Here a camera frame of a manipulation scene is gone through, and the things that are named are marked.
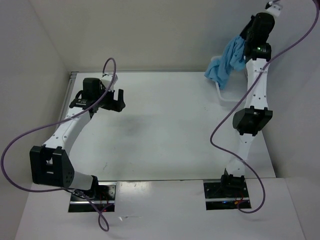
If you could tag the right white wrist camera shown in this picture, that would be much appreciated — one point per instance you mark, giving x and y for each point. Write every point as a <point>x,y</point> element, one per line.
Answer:
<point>274,7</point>

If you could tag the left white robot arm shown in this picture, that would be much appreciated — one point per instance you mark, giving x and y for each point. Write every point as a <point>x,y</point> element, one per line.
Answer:
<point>50,162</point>

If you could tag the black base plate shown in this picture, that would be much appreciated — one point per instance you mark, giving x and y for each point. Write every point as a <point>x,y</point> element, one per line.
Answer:
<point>217,198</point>
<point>104,200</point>

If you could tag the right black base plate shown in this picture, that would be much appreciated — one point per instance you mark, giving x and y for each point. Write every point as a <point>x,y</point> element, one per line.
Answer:
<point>217,198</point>

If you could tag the white plastic basket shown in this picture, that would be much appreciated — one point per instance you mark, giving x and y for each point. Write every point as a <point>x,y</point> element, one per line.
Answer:
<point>235,88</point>

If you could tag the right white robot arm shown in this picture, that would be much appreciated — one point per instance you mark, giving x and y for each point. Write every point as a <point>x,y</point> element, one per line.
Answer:
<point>256,113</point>

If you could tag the aluminium table edge rail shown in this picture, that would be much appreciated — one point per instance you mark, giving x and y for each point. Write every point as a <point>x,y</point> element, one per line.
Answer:
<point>68,93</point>

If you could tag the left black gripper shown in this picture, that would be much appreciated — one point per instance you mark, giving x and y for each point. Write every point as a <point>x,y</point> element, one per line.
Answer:
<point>115,105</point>

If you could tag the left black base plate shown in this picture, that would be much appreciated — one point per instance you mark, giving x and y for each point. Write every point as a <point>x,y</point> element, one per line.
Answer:
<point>104,200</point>

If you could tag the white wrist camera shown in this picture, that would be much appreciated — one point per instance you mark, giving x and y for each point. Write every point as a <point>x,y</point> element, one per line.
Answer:
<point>274,7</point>
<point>107,80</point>

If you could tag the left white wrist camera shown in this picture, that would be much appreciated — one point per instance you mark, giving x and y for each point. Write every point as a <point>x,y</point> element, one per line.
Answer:
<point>107,80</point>

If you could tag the light blue shorts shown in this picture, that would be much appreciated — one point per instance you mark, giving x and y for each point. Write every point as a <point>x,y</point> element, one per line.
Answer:
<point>232,59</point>

